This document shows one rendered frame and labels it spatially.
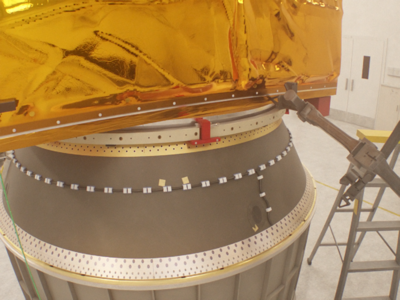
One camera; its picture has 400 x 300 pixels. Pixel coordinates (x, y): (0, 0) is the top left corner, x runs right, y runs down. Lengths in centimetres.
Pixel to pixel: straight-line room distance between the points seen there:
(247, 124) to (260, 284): 80
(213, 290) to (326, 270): 197
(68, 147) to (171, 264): 67
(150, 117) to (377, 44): 791
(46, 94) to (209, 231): 83
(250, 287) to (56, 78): 125
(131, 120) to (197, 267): 64
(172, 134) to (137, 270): 56
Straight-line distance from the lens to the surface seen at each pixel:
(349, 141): 125
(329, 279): 315
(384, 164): 116
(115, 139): 125
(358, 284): 320
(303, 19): 173
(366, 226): 228
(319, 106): 208
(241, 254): 138
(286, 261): 175
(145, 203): 127
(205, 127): 125
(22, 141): 110
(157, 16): 115
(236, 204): 137
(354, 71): 901
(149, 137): 123
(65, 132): 112
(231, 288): 149
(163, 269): 129
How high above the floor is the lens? 206
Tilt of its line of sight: 20 degrees down
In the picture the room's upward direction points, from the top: straight up
